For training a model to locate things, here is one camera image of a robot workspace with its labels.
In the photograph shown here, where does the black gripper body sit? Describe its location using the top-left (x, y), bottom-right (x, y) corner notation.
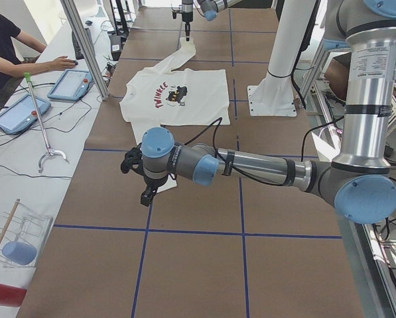
top-left (182, 11), bottom-right (193, 25)
top-left (143, 174), bottom-right (168, 196)

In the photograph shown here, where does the white long-sleeve printed shirt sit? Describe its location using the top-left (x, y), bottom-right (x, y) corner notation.
top-left (120, 37), bottom-right (230, 186)

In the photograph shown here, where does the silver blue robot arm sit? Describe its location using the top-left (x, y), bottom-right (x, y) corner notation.
top-left (139, 1), bottom-right (396, 224)
top-left (173, 0), bottom-right (241, 42)

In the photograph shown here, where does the person's right hand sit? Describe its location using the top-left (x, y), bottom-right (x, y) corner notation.
top-left (50, 56), bottom-right (78, 71)

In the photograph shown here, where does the black power adapter box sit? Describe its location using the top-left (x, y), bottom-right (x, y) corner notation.
top-left (109, 34), bottom-right (122, 61)

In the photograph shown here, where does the black keyboard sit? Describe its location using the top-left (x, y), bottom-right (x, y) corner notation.
top-left (72, 27), bottom-right (92, 60)

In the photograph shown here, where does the far blue teach pendant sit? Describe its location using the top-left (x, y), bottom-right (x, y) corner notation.
top-left (47, 70), bottom-right (94, 101)

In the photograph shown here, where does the blue teach pendant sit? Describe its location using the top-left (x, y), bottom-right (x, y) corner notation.
top-left (47, 70), bottom-right (94, 101)
top-left (0, 94), bottom-right (37, 134)

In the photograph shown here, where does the clear acrylic rack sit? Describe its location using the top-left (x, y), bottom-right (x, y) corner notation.
top-left (0, 202), bottom-right (54, 268)

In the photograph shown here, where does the wooden stick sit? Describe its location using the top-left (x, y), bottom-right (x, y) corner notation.
top-left (0, 198), bottom-right (21, 246)

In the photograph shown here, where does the light blue cup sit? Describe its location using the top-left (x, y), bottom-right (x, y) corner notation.
top-left (2, 241), bottom-right (37, 266)

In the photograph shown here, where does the near blue teach pendant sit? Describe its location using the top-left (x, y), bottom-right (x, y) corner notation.
top-left (0, 94), bottom-right (37, 134)

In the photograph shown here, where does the silver reacher grabber tool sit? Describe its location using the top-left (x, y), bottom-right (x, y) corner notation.
top-left (24, 72), bottom-right (68, 173)

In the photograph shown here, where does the red cylinder bottle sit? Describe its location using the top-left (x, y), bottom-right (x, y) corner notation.
top-left (0, 284), bottom-right (27, 307)

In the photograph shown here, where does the person in black shirt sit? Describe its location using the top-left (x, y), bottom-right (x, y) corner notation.
top-left (0, 9), bottom-right (79, 112)

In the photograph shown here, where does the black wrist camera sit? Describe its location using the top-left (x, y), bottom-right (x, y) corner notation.
top-left (120, 147), bottom-right (144, 176)
top-left (171, 8), bottom-right (182, 19)

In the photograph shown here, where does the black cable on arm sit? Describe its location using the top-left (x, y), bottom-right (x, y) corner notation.
top-left (170, 117), bottom-right (346, 186)

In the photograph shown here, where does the aluminium frame post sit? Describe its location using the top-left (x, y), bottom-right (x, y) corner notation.
top-left (60, 0), bottom-right (109, 101)

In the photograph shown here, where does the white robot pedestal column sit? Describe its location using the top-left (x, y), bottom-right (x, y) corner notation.
top-left (247, 0), bottom-right (318, 117)

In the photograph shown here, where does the aluminium side frame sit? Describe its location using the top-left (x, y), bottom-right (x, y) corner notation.
top-left (300, 40), bottom-right (396, 317)

